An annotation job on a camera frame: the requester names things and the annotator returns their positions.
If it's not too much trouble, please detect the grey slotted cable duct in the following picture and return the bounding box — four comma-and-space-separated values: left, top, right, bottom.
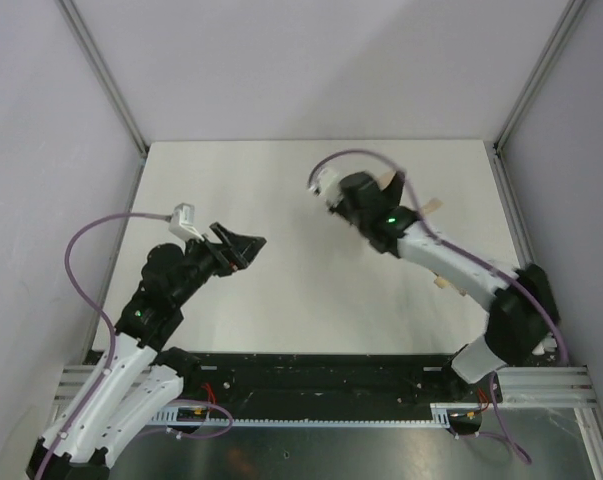
150, 404, 462, 430

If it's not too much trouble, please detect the right aluminium frame post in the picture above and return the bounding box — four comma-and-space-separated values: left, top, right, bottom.
493, 0, 592, 156

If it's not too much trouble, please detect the front aluminium frame rail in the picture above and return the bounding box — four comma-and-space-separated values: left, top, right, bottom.
53, 365, 597, 408

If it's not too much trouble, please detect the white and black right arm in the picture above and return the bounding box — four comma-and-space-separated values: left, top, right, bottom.
314, 169, 559, 384

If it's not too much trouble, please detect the left aluminium frame post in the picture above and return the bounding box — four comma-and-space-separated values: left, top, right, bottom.
55, 0, 149, 158

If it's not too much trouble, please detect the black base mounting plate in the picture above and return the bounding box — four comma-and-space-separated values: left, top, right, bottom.
160, 349, 500, 424

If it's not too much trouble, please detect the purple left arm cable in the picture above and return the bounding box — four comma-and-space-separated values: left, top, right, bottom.
33, 212, 235, 480

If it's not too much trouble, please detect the aluminium frame post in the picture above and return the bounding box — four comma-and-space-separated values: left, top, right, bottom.
493, 0, 592, 156
55, 0, 149, 158

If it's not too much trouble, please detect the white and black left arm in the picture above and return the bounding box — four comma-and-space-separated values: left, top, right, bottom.
26, 223, 267, 479

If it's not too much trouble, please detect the beige and black folding umbrella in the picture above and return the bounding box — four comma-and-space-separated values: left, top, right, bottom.
376, 171, 467, 297

